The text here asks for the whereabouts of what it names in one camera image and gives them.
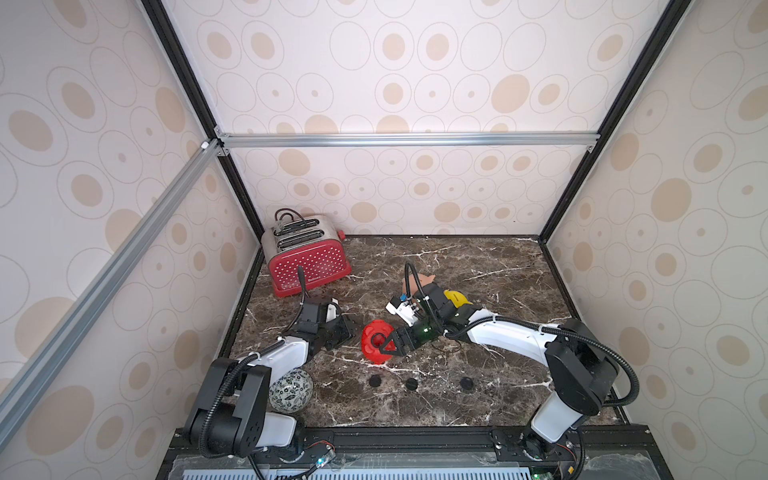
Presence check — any red piggy bank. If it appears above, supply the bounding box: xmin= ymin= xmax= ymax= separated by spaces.
xmin=361 ymin=320 xmax=395 ymax=365

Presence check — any pink piggy bank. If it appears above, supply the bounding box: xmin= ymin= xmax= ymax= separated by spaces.
xmin=418 ymin=273 xmax=435 ymax=287

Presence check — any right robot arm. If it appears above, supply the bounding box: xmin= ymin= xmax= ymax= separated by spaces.
xmin=361 ymin=283 xmax=640 ymax=457

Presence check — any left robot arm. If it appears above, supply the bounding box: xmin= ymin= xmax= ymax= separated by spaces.
xmin=182 ymin=298 xmax=355 ymax=458

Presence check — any yellow piggy bank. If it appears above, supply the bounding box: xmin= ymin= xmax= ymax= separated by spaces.
xmin=443 ymin=290 xmax=470 ymax=309

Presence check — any speckled stone egg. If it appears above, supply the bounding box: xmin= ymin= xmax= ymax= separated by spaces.
xmin=269 ymin=368 xmax=314 ymax=414

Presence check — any red metal toaster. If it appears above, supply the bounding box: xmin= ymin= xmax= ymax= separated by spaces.
xmin=261 ymin=207 xmax=352 ymax=298

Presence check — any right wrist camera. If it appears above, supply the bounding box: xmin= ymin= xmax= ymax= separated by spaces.
xmin=386 ymin=294 xmax=419 ymax=327

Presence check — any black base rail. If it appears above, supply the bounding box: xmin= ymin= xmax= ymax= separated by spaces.
xmin=157 ymin=425 xmax=672 ymax=479

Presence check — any horizontal aluminium rail back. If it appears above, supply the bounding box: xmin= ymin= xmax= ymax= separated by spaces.
xmin=220 ymin=131 xmax=600 ymax=149

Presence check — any diagonal aluminium rail left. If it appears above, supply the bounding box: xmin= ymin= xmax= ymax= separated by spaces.
xmin=1 ymin=138 xmax=223 ymax=449

